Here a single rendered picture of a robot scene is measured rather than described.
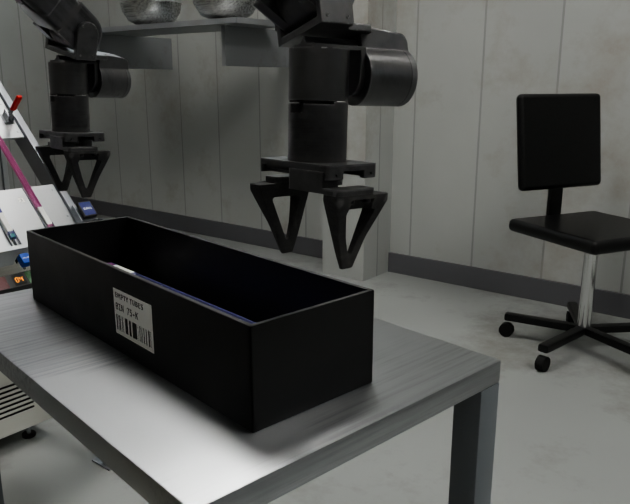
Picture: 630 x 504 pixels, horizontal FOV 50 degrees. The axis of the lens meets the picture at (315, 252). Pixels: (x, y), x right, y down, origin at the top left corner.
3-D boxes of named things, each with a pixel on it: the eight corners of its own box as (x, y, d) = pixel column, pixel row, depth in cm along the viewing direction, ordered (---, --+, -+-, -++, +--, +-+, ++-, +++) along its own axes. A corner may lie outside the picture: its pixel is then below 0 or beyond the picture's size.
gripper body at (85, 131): (77, 140, 112) (75, 95, 111) (106, 144, 105) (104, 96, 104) (38, 141, 108) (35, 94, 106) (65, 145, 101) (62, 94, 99)
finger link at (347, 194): (335, 254, 70) (338, 164, 68) (387, 267, 65) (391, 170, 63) (285, 264, 66) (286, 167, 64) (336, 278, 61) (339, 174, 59)
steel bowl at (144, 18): (195, 27, 436) (194, 4, 433) (147, 24, 407) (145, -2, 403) (156, 30, 460) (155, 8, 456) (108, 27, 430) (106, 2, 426)
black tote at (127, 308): (33, 299, 107) (25, 230, 104) (132, 278, 118) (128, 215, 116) (252, 434, 66) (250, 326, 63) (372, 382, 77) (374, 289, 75)
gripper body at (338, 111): (306, 172, 72) (308, 101, 70) (377, 182, 64) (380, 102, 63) (258, 176, 67) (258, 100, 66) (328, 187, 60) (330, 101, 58)
